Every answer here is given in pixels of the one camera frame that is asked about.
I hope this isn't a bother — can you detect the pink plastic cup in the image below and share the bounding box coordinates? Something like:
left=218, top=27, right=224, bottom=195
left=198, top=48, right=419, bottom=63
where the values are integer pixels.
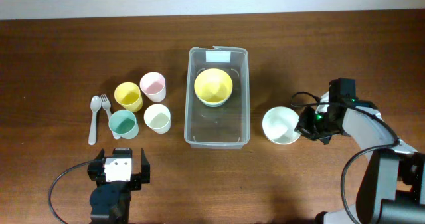
left=139, top=72, right=166, bottom=102

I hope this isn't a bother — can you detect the yellow plastic cup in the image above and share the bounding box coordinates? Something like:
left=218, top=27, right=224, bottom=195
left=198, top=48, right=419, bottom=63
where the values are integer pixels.
left=114, top=82, right=143, bottom=112

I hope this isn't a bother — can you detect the grey plastic spoon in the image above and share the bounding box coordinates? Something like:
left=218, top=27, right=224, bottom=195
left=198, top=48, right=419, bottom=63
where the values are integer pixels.
left=88, top=96, right=101, bottom=145

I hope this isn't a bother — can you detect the white plastic bowl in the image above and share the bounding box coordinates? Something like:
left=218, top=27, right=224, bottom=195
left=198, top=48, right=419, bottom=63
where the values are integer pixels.
left=262, top=106, right=301, bottom=145

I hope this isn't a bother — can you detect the white plastic cup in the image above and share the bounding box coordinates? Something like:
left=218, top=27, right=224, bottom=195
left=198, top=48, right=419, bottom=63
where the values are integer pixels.
left=143, top=104, right=171, bottom=134

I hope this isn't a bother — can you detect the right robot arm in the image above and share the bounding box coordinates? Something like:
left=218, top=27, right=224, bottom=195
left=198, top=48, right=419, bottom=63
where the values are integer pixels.
left=296, top=98, right=424, bottom=223

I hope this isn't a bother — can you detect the green plastic cup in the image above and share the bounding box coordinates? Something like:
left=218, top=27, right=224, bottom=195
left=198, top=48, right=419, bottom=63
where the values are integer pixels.
left=108, top=110, right=139, bottom=140

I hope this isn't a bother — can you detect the clear plastic storage container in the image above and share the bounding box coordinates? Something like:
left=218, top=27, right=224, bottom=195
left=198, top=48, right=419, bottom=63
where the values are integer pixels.
left=184, top=46, right=250, bottom=149

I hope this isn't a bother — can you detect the green plastic bowl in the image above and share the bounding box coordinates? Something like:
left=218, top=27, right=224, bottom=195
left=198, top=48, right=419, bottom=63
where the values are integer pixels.
left=203, top=101, right=226, bottom=108

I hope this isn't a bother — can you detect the grey plastic fork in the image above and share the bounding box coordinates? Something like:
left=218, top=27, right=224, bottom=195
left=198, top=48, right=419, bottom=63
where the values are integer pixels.
left=100, top=94, right=112, bottom=119

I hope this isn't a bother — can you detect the yellow plastic bowl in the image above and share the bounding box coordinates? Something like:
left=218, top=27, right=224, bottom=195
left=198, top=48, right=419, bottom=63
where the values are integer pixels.
left=194, top=68, right=233, bottom=102

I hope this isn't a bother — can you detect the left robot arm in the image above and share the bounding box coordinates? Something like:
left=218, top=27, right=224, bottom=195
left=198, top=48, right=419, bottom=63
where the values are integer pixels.
left=87, top=148, right=150, bottom=224

